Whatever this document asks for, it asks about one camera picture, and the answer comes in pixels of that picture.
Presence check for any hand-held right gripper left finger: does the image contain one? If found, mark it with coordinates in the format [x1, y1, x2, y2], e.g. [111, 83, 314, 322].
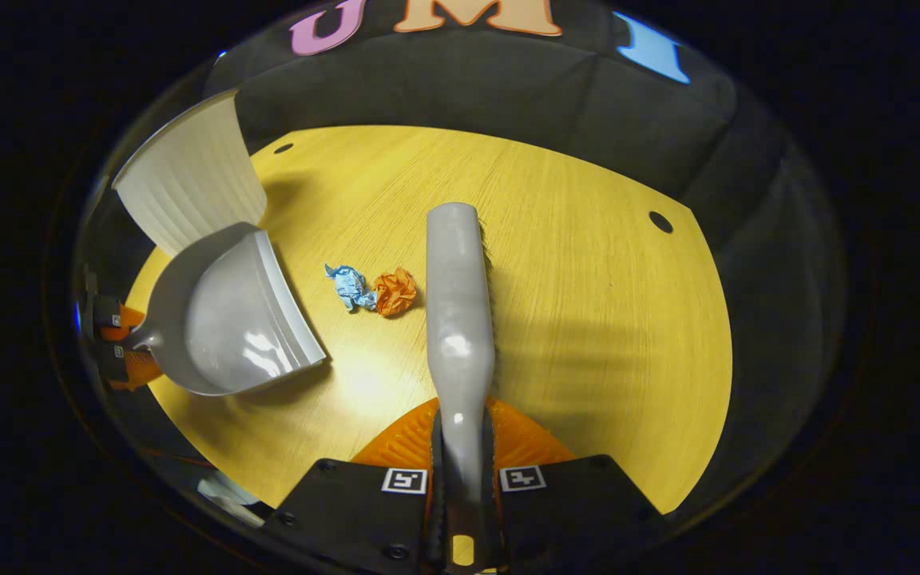
[260, 397, 446, 575]

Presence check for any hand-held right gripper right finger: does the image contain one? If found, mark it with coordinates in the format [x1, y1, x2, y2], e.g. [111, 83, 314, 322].
[482, 397, 664, 575]

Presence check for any grey dustpan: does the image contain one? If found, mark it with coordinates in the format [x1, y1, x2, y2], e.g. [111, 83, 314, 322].
[125, 222, 327, 397]

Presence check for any white ribbed garbage bin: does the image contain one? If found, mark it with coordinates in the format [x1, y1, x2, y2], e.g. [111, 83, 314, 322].
[113, 88, 268, 258]

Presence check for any small grey broom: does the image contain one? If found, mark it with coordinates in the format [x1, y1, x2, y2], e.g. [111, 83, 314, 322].
[426, 202, 501, 572]

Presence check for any orange paper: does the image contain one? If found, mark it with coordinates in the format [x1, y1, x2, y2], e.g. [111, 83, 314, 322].
[372, 268, 418, 318]

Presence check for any blue paper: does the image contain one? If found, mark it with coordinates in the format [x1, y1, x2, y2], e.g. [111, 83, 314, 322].
[325, 264, 377, 312]

